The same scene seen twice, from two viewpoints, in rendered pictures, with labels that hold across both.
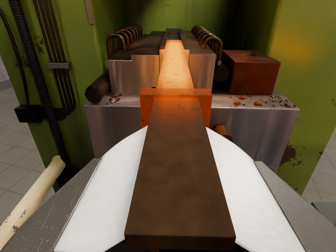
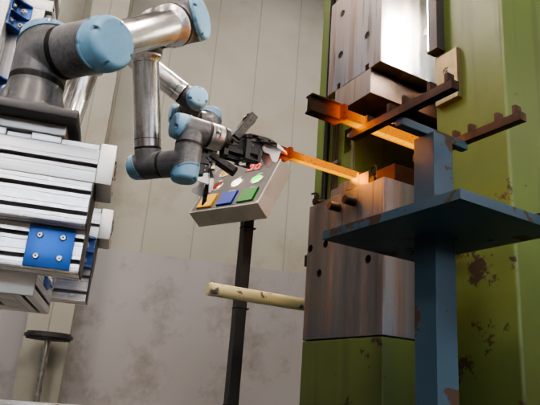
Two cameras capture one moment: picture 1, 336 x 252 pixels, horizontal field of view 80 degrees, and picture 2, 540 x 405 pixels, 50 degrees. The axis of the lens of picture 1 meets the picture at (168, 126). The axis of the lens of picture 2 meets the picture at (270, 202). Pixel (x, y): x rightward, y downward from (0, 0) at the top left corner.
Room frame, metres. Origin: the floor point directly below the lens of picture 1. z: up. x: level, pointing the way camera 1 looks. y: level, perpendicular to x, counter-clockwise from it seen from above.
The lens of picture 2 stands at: (-0.73, -1.39, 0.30)
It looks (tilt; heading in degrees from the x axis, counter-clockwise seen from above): 18 degrees up; 60
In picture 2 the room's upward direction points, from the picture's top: 5 degrees clockwise
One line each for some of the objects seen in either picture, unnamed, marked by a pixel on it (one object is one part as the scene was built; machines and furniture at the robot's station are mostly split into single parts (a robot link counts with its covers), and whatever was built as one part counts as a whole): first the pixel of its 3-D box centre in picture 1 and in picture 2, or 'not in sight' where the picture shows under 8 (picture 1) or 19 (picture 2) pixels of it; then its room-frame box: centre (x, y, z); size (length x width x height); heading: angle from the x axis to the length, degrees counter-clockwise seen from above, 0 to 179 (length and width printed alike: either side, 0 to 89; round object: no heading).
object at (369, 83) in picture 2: not in sight; (397, 109); (0.59, 0.01, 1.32); 0.42 x 0.20 x 0.10; 179
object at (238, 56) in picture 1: (245, 70); (399, 182); (0.44, -0.17, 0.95); 0.12 x 0.09 x 0.07; 179
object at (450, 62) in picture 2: not in sight; (447, 78); (0.51, -0.30, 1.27); 0.09 x 0.02 x 0.17; 89
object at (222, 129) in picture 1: (222, 135); (349, 200); (0.30, -0.10, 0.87); 0.04 x 0.03 x 0.03; 179
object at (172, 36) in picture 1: (174, 38); not in sight; (0.59, -0.01, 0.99); 0.42 x 0.05 x 0.01; 179
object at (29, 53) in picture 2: not in sight; (45, 55); (-0.61, -0.14, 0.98); 0.13 x 0.12 x 0.14; 125
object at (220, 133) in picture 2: not in sight; (216, 137); (-0.12, 0.00, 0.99); 0.08 x 0.05 x 0.08; 89
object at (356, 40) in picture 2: not in sight; (406, 45); (0.59, -0.03, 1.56); 0.42 x 0.39 x 0.40; 179
